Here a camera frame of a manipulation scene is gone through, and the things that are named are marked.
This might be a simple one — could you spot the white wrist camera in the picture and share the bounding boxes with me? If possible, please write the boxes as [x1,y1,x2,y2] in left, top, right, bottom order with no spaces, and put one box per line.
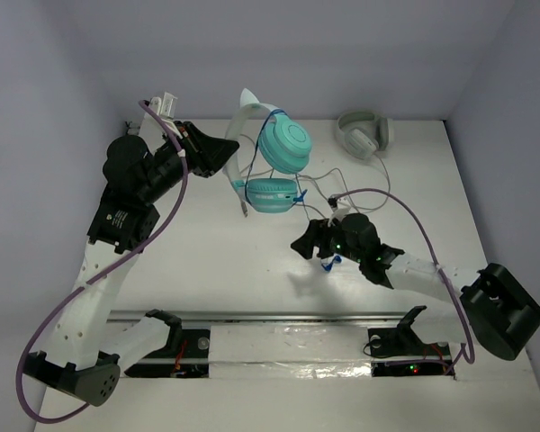
[148,92,178,122]
[328,194,355,226]

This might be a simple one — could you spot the white grey headphones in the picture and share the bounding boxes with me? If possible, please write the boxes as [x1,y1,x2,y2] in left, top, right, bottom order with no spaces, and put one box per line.
[334,110,394,161]

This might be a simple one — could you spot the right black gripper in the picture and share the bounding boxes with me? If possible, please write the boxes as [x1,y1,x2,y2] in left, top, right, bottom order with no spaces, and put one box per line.
[291,214,365,264]

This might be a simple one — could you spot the teal cat ear headphones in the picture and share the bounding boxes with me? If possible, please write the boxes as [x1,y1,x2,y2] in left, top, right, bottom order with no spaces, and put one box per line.
[223,88,312,214]

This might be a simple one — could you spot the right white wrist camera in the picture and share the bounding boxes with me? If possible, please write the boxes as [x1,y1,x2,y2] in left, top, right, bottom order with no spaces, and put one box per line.
[328,194,355,226]

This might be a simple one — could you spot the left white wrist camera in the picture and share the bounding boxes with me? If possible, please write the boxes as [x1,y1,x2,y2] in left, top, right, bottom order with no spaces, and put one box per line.
[148,92,178,122]

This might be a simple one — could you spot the metal base rail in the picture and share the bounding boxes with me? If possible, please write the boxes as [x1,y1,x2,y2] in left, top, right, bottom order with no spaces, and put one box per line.
[107,309,458,379]

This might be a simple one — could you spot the purple cable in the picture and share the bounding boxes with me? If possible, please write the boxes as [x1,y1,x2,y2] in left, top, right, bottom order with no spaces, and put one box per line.
[330,188,476,374]
[17,99,190,424]

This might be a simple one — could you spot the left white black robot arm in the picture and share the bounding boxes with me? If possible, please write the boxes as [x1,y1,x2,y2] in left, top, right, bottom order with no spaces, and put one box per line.
[15,121,239,409]

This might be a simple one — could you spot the grey headphone cable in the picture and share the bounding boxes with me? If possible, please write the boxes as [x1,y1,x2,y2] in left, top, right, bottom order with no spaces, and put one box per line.
[238,152,393,226]

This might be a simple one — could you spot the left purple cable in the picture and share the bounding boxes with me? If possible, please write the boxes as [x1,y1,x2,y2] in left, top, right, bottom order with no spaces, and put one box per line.
[17,99,190,424]

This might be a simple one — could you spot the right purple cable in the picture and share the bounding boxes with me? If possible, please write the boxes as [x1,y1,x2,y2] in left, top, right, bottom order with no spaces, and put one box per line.
[330,188,476,374]

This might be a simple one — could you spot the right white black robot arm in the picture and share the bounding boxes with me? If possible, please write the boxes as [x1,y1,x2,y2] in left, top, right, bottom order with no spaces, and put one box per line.
[291,213,540,361]

